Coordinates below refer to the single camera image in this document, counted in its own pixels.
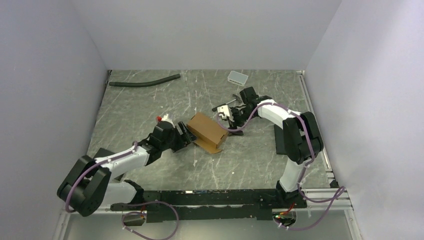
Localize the aluminium frame rail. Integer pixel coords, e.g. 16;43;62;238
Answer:
69;188;349;217

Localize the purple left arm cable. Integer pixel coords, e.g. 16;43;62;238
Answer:
64;141;180;240

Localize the black foam hose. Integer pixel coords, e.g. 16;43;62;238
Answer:
108;73;182;89

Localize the black rectangular pad right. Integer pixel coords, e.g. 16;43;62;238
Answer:
274;125;287;155

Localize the brown cardboard box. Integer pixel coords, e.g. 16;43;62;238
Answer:
187;112;229;154

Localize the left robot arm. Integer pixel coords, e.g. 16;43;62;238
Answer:
56;120;197;217

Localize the white plastic container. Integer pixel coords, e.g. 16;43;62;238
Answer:
227;70;249;87

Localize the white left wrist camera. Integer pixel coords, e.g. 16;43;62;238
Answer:
156;113;175;127

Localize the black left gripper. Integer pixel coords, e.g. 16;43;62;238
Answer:
161;121;198;153

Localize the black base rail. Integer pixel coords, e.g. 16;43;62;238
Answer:
110;188;307;223

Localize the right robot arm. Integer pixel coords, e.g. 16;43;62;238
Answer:
217;87;324;208

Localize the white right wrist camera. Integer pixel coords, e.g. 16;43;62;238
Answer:
217;104;233;122

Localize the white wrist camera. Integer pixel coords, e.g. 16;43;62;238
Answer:
156;113;175;127
217;104;233;122

